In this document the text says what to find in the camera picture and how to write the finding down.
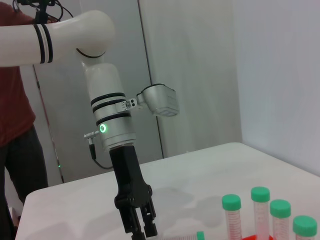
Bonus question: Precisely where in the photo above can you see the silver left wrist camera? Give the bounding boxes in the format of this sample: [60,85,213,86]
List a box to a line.
[122,84,181,118]

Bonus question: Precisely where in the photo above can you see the person in red shirt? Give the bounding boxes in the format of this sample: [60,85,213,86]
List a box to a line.
[0,3,49,240]

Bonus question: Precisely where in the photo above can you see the orange plastic test tube rack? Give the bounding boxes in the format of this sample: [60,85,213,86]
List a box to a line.
[238,233,298,240]

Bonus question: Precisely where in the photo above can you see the thin pole with green light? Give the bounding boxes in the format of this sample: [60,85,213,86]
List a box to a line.
[34,72,65,183]

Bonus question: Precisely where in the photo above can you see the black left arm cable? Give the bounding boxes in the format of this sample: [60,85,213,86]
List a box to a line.
[83,129,115,170]

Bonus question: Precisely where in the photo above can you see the green-capped clear test tube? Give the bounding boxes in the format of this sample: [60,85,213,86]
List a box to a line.
[221,194,242,240]
[292,215,318,240]
[161,231,206,240]
[269,199,292,240]
[250,186,271,240]

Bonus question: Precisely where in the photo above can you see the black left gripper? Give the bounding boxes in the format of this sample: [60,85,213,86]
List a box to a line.
[109,144,159,240]

